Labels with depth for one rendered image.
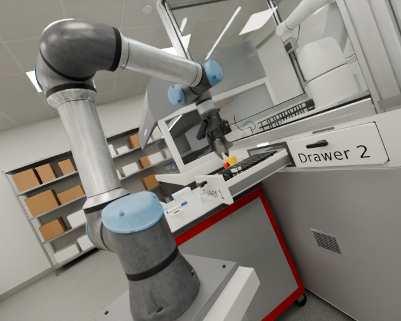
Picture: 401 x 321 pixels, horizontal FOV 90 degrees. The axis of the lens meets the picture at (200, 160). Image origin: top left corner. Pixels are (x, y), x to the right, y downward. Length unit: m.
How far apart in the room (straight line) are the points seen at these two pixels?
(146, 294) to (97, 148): 0.34
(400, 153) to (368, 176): 0.11
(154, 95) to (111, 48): 1.21
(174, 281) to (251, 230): 0.72
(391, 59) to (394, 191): 0.34
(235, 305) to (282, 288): 0.87
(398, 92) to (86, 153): 0.73
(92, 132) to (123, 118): 4.62
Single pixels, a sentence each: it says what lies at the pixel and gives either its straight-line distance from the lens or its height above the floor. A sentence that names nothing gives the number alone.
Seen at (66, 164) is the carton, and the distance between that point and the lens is 4.54.
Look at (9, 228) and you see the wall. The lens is 5.19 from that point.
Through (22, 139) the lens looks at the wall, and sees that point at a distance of 5.21.
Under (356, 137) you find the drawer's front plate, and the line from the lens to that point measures 0.70.
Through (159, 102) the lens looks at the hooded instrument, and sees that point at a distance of 1.71.
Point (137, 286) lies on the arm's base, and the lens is 0.47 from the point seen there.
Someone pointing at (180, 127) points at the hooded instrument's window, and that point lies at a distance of 1.71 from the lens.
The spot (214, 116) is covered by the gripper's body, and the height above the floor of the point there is 1.14.
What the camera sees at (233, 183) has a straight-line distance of 0.76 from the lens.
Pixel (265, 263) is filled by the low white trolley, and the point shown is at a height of 0.37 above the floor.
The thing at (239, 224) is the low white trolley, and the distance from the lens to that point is 1.07.
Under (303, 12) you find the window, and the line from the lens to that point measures 0.77.
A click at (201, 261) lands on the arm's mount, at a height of 0.78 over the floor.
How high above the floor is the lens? 1.06
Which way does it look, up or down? 4 degrees down
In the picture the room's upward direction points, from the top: 24 degrees counter-clockwise
